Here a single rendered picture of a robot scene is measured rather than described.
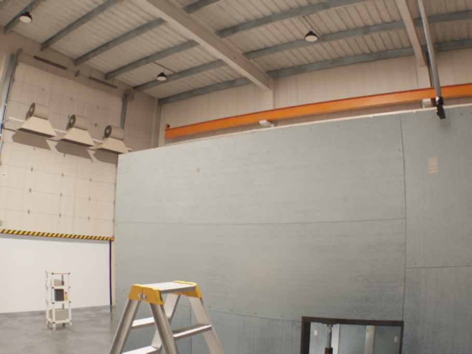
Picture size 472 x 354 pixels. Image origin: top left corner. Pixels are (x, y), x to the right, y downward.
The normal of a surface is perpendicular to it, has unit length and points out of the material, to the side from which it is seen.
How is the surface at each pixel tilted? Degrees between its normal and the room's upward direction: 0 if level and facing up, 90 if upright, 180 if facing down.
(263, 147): 90
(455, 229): 90
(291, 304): 90
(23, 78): 90
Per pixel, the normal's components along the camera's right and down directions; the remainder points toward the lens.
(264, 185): -0.53, -0.15
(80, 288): 0.84, -0.07
